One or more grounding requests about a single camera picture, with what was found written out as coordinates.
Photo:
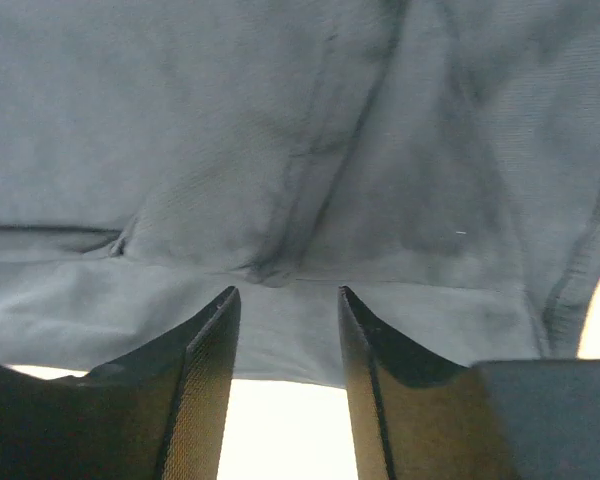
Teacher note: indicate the black t shirt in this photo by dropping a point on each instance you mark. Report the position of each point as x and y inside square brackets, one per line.
[441, 158]

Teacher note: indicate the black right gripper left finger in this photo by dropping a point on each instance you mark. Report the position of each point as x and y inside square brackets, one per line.
[157, 412]

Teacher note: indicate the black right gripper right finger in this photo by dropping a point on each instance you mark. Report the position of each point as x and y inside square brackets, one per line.
[417, 415]

